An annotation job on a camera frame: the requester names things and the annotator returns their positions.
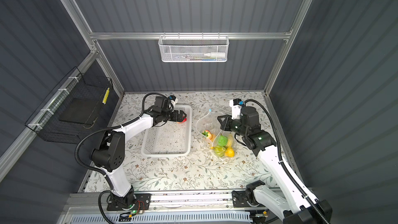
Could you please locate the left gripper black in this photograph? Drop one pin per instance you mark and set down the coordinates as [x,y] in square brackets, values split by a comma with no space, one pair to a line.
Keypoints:
[180,117]

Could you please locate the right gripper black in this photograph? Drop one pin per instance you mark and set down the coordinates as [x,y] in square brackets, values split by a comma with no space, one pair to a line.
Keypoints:
[225,124]

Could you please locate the green lime toy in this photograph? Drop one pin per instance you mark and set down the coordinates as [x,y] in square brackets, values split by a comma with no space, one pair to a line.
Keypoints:
[222,141]

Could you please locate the clear zip top bag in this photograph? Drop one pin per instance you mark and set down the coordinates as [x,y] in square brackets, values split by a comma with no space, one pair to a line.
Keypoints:
[209,122]

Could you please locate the white plastic basket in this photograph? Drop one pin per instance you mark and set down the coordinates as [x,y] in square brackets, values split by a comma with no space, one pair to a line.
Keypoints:
[170,140]

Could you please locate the green pear toy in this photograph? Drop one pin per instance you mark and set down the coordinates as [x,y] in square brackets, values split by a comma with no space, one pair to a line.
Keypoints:
[220,150]

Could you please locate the yellow round fruit toy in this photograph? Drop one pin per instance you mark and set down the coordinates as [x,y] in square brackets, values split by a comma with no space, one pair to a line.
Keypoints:
[229,152]

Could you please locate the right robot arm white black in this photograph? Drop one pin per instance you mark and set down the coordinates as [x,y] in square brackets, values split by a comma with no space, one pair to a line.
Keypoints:
[299,205]

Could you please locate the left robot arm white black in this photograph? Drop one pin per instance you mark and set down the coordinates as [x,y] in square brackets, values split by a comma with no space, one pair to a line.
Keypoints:
[110,153]

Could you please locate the yellow marker pen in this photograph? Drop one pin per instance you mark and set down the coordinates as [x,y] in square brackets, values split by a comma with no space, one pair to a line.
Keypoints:
[106,94]

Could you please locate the white tube in basket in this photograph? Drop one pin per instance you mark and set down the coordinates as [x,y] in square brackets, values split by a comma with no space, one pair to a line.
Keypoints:
[216,55]

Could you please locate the black pad in basket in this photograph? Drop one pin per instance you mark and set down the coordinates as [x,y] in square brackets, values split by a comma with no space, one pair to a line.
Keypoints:
[81,111]

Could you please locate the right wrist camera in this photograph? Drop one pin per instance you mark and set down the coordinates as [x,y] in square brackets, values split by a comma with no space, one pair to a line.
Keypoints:
[236,105]

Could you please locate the white wire wall basket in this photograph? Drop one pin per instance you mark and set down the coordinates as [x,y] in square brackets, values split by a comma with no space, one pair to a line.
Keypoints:
[192,50]

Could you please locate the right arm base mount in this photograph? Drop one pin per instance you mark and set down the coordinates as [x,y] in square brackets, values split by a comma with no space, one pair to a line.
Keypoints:
[246,198]

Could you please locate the black wire wall basket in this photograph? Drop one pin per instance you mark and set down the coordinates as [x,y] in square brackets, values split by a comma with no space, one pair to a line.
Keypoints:
[45,121]

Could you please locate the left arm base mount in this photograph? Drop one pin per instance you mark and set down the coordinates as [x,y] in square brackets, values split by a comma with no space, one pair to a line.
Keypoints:
[131,202]

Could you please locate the aluminium front rail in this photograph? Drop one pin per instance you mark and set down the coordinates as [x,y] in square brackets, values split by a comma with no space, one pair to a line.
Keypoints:
[165,201]

